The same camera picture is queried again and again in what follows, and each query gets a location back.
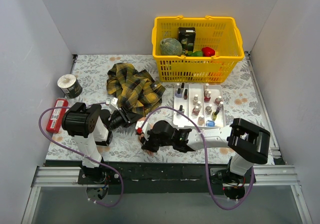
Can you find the black tin with white lid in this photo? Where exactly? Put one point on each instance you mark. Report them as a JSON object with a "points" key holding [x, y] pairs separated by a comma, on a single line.
{"points": [[70, 85]]}

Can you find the dark red polish bottle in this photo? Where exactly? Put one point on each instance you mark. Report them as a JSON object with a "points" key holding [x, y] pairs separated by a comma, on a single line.
{"points": [[185, 94]]}

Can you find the yellow plastic basket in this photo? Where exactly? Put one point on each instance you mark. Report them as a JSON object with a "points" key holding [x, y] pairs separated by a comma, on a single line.
{"points": [[219, 33]]}

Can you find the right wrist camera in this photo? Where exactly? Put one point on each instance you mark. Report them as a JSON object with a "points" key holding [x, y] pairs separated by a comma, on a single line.
{"points": [[142, 127]]}

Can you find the clear polish bottle white cap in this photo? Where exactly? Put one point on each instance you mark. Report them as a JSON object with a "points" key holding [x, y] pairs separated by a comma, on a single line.
{"points": [[195, 99]]}

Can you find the mannequin hand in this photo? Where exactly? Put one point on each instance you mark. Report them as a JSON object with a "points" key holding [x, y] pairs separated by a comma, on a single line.
{"points": [[152, 153]]}

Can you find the red bell pepper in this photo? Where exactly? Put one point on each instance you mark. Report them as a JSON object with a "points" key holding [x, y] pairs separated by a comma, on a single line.
{"points": [[208, 52]]}

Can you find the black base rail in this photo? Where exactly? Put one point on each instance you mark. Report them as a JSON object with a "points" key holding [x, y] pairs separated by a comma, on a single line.
{"points": [[153, 178]]}

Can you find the blue polish bottle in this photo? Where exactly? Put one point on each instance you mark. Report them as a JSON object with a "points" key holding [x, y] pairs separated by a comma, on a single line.
{"points": [[210, 123]]}

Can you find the black carton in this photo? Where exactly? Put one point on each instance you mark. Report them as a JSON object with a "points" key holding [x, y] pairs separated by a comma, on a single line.
{"points": [[187, 36]]}

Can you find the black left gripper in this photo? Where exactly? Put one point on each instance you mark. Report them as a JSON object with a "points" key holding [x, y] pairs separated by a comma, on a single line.
{"points": [[128, 116]]}

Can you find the lilac polish bottle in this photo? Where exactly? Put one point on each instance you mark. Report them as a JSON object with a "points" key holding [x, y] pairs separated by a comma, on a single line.
{"points": [[178, 90]]}

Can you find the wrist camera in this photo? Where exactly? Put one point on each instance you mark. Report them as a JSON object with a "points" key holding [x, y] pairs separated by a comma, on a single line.
{"points": [[113, 105], [142, 127]]}

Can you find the green melon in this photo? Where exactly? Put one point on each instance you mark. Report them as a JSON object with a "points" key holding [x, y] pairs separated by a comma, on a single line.
{"points": [[170, 47]]}

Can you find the white divided tray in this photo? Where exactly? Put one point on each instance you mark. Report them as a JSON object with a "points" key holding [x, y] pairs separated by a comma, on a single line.
{"points": [[207, 108]]}

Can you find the green bell pepper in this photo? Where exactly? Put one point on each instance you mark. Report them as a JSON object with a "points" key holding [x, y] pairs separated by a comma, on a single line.
{"points": [[196, 54]]}

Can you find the pale glitter polish bottle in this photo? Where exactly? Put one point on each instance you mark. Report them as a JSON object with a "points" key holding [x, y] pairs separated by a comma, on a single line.
{"points": [[218, 100]]}

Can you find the red glitter polish bottle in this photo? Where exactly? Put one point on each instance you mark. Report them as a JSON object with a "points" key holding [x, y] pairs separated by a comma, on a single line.
{"points": [[207, 96]]}

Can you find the yellow polish bottle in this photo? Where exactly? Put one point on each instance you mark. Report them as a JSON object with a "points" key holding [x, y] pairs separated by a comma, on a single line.
{"points": [[215, 114]]}

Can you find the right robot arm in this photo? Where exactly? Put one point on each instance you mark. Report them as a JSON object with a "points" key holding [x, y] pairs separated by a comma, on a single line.
{"points": [[249, 141]]}

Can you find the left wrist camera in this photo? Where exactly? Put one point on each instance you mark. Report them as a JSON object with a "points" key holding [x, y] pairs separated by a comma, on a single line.
{"points": [[113, 105]]}

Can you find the yellow plaid shirt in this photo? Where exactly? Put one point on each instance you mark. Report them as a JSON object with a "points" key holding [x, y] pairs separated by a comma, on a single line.
{"points": [[136, 90]]}

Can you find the pink iridescent polish bottle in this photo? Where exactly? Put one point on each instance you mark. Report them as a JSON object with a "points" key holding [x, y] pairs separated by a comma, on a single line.
{"points": [[196, 109]]}

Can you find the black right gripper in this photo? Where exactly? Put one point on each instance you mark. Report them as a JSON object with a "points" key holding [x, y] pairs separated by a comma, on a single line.
{"points": [[147, 141]]}

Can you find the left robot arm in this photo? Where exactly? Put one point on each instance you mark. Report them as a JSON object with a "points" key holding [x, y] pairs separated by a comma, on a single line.
{"points": [[92, 126]]}

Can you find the red flat box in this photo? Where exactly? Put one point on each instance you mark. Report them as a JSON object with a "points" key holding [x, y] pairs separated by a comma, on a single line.
{"points": [[55, 121]]}

